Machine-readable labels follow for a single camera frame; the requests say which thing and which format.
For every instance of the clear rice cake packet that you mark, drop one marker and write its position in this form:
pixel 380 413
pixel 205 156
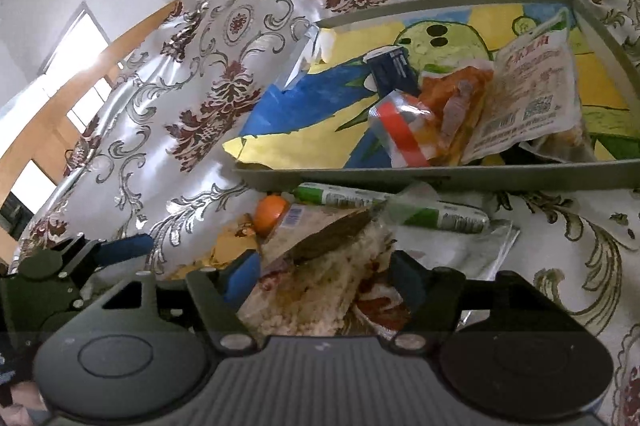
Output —
pixel 320 276

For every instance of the green white sausage stick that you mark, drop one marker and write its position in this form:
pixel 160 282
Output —
pixel 340 196

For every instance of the green tray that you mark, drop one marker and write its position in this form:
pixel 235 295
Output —
pixel 350 178

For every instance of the yellow snack packet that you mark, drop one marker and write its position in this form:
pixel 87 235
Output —
pixel 232 246

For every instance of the shiny orange snack packet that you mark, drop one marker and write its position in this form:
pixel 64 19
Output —
pixel 460 105

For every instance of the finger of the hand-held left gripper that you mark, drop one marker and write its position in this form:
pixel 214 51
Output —
pixel 127 248

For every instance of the person's left hand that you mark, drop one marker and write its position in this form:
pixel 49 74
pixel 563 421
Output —
pixel 25 406

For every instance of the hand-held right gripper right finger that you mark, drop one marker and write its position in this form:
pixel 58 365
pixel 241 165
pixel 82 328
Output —
pixel 407 281

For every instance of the red striped clear packet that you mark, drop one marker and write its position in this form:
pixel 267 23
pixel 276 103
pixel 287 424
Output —
pixel 405 130

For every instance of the white packet with barcode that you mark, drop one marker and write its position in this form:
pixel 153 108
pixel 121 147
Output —
pixel 530 90

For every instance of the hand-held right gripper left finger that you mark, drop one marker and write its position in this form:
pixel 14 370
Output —
pixel 242 278

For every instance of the blue white snack stick packet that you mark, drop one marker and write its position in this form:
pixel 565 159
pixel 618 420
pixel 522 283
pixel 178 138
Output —
pixel 392 70

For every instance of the small orange fruit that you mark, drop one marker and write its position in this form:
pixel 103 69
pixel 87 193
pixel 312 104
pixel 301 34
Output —
pixel 272 215

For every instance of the wooden bed rail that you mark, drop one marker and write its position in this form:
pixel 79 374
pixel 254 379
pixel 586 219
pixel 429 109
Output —
pixel 25 155

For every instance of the painted paper sheet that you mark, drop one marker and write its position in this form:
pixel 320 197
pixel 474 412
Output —
pixel 310 105

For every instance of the window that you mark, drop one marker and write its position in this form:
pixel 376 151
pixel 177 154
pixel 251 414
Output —
pixel 85 35

